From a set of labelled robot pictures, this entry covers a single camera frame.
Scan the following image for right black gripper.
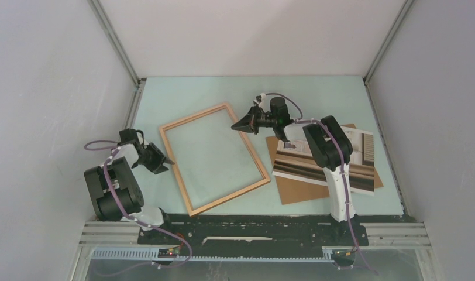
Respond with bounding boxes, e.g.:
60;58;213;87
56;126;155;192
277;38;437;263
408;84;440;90
232;104;278;134

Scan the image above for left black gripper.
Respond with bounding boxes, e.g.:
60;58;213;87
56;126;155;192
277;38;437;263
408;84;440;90
133;143;173;174

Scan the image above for printed photo sheet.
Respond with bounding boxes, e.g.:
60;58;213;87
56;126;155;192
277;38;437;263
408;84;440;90
272;125;381;196

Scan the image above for wooden picture frame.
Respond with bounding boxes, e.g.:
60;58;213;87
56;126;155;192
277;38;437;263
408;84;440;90
159;102;271;217

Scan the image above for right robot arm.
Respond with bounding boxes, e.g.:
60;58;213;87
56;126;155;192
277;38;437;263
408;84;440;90
231;93;356;245

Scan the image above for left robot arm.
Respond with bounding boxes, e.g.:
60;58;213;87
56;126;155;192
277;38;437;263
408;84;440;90
84;128;174;244

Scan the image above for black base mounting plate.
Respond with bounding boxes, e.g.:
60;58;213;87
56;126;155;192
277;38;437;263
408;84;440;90
137;214;369;259

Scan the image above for small green circuit board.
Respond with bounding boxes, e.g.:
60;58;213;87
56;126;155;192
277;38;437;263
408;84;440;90
157;249;179;258

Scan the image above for left corner metal post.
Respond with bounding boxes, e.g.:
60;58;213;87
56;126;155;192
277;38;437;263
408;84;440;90
87;0;146;129

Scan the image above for corner metal post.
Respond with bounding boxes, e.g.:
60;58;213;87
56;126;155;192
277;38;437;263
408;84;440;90
87;0;146;129
363;0;417;213

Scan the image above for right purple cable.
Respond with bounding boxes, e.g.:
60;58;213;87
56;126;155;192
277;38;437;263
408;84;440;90
264;92;380;277

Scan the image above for aluminium rail frame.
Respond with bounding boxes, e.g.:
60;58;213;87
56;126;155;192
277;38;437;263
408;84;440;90
70;215;437;280

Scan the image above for right corner metal post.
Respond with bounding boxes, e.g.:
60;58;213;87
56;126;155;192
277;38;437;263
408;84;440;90
363;0;417;213

